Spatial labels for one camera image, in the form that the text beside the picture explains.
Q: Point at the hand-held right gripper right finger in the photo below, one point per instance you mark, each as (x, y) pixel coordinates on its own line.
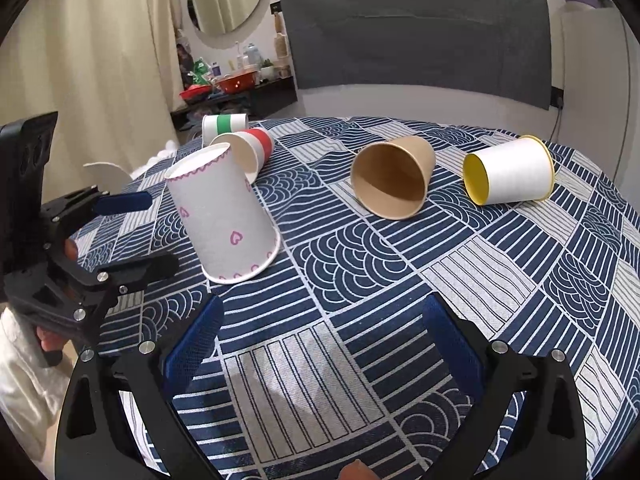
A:
(450, 340)

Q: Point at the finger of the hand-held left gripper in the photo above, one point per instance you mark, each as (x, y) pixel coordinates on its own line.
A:
(125, 202)
(145, 267)

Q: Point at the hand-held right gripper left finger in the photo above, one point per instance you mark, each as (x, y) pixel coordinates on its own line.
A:
(200, 335)

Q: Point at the white cup with pink hearts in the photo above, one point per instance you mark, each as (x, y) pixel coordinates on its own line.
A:
(220, 210)

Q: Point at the plain white paper cup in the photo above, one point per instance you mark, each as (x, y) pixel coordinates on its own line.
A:
(112, 172)

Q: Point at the white cup with green band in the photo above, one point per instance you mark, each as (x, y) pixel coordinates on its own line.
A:
(225, 122)

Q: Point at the white cup with red band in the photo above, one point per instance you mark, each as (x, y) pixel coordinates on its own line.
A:
(254, 152)

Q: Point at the brown paper cup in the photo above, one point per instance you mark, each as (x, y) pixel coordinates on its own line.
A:
(387, 180)

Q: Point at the white cup with yellow inside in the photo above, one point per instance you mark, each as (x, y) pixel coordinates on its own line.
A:
(515, 170)

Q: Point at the person's left hand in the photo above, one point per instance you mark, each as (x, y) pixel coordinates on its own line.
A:
(71, 250)

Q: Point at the person's right hand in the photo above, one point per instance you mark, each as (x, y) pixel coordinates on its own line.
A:
(357, 471)

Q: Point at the blue patterned tablecloth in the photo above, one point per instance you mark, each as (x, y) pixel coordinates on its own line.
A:
(350, 285)

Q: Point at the red shallow bowl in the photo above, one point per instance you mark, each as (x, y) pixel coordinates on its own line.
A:
(195, 94)

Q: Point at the cream curtain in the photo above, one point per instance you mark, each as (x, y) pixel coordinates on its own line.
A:
(100, 60)

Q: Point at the green snack packet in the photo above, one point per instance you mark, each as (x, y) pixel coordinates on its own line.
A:
(201, 71)

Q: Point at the red dotted bowl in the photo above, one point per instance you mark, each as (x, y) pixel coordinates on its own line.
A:
(239, 84)

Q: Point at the black side table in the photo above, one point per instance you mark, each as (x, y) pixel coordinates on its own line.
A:
(270, 97)

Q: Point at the white bottle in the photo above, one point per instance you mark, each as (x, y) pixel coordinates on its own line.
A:
(252, 55)

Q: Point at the beige tall bottle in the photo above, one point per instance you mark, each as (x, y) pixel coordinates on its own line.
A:
(280, 35)

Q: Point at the white cabinet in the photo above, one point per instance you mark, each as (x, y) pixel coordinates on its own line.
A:
(590, 70)

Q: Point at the dark grey cloth panel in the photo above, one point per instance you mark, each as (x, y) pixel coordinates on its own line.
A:
(415, 35)

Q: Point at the wall socket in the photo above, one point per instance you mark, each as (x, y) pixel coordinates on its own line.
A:
(557, 97)

